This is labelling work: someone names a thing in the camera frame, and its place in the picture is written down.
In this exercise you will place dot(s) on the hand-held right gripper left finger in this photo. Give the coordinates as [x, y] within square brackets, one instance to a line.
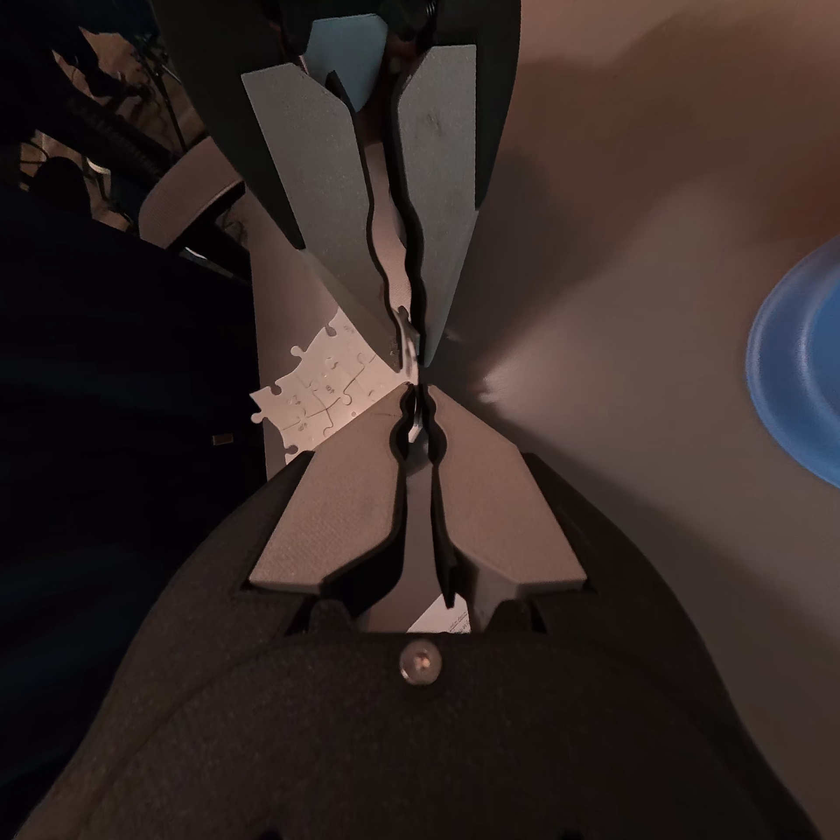
[334, 512]

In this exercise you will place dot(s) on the blue round ball stand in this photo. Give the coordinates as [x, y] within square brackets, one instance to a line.
[787, 367]

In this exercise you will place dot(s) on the single white puzzle piece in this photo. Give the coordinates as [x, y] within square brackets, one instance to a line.
[413, 420]

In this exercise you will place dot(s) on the assembled curved puzzle section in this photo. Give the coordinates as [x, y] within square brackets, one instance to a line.
[328, 394]

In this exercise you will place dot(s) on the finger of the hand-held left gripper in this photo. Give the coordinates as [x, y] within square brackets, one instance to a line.
[308, 164]
[439, 164]

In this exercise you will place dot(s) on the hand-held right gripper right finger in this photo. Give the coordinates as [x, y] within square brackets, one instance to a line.
[505, 512]

